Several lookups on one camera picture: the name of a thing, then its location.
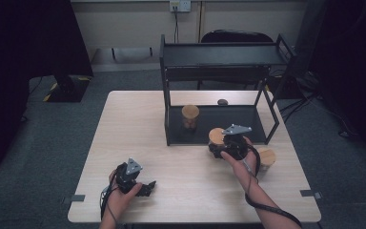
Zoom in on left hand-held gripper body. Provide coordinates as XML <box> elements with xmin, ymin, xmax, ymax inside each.
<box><xmin>114</xmin><ymin>157</ymin><xmax>144</xmax><ymax>195</ymax></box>

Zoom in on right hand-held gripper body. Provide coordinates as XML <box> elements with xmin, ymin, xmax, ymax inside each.
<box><xmin>221</xmin><ymin>123</ymin><xmax>254</xmax><ymax>161</ymax></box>

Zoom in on glass jar red contents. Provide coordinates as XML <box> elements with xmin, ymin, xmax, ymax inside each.
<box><xmin>207</xmin><ymin>127</ymin><xmax>226</xmax><ymax>151</ymax></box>

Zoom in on glass jar dark contents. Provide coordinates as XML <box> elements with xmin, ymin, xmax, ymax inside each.
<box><xmin>256</xmin><ymin>147</ymin><xmax>277</xmax><ymax>173</ymax></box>

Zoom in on glass jar tan contents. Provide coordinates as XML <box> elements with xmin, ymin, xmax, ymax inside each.
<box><xmin>180</xmin><ymin>104</ymin><xmax>201</xmax><ymax>132</ymax></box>

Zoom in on black metal shelf rack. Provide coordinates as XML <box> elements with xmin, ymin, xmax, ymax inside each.
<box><xmin>159</xmin><ymin>32</ymin><xmax>298</xmax><ymax>147</ymax></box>

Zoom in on person's right hand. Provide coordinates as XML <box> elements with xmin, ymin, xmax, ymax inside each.
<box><xmin>220</xmin><ymin>135</ymin><xmax>260</xmax><ymax>190</ymax></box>

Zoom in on person's left hand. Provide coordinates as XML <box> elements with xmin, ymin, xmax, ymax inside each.
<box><xmin>107</xmin><ymin>169</ymin><xmax>144</xmax><ymax>221</ymax></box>

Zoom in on black stand base yellow tape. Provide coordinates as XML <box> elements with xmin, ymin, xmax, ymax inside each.
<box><xmin>42</xmin><ymin>74</ymin><xmax>92</xmax><ymax>104</ymax></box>

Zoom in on black chair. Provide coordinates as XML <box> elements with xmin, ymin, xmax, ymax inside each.
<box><xmin>197</xmin><ymin>29</ymin><xmax>275</xmax><ymax>91</ymax></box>

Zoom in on dark curtain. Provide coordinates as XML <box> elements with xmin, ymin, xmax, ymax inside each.
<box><xmin>0</xmin><ymin>0</ymin><xmax>94</xmax><ymax>176</ymax></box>
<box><xmin>294</xmin><ymin>0</ymin><xmax>366</xmax><ymax>166</ymax></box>

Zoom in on left hand-held gripper cable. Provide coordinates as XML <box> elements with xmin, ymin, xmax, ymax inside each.
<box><xmin>99</xmin><ymin>171</ymin><xmax>122</xmax><ymax>223</ymax></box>

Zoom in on hand-held gripper cable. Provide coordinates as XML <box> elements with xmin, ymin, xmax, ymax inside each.
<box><xmin>99</xmin><ymin>171</ymin><xmax>122</xmax><ymax>223</ymax></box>
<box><xmin>243</xmin><ymin>144</ymin><xmax>303</xmax><ymax>229</ymax></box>

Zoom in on grey table bracket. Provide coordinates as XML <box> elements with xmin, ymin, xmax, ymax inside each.
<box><xmin>61</xmin><ymin>194</ymin><xmax>87</xmax><ymax>205</ymax></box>
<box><xmin>299</xmin><ymin>189</ymin><xmax>324</xmax><ymax>200</ymax></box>

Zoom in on right hand-held gripper cable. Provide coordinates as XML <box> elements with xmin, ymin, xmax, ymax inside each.
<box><xmin>243</xmin><ymin>144</ymin><xmax>303</xmax><ymax>229</ymax></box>

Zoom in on black floor cables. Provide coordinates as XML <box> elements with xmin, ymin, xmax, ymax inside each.
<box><xmin>278</xmin><ymin>71</ymin><xmax>360</xmax><ymax>138</ymax></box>

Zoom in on black power cable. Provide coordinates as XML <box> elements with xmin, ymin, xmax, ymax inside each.
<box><xmin>173</xmin><ymin>5</ymin><xmax>180</xmax><ymax>44</ymax></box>

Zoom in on white wall socket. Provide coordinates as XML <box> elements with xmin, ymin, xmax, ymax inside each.
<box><xmin>169</xmin><ymin>0</ymin><xmax>192</xmax><ymax>13</ymax></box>

